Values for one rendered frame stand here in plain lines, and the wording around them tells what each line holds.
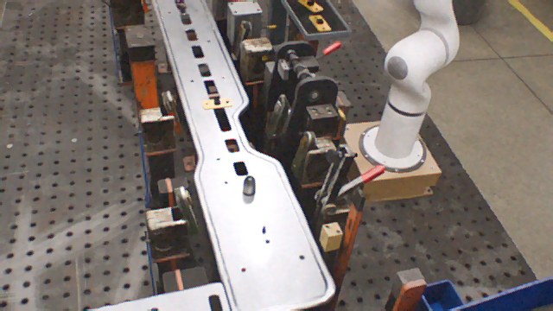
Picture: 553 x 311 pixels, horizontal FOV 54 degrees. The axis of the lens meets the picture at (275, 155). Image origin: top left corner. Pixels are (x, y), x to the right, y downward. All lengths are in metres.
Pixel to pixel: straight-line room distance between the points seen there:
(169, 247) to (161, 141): 0.35
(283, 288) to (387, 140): 0.71
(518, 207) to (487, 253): 1.26
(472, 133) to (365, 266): 1.86
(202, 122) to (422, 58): 0.60
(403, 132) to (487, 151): 1.61
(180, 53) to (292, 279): 0.88
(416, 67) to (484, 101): 2.17
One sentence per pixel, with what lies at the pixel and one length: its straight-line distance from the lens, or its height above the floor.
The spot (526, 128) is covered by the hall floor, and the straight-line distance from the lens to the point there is 3.52.
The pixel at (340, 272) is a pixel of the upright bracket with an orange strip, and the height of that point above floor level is 0.95.
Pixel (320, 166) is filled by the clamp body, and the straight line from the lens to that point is 1.36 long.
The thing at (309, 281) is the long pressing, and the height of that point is 1.00.
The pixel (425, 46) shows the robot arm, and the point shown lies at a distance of 1.49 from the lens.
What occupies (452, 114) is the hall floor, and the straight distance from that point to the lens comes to 3.41.
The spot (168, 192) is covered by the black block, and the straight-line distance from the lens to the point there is 1.32.
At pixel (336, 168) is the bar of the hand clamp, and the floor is 1.16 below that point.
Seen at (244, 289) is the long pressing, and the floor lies 1.00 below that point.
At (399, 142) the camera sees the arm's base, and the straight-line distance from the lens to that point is 1.69.
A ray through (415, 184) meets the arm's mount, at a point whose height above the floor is 0.76.
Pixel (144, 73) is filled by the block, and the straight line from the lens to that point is 1.80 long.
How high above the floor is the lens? 1.95
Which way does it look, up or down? 43 degrees down
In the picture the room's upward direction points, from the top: 6 degrees clockwise
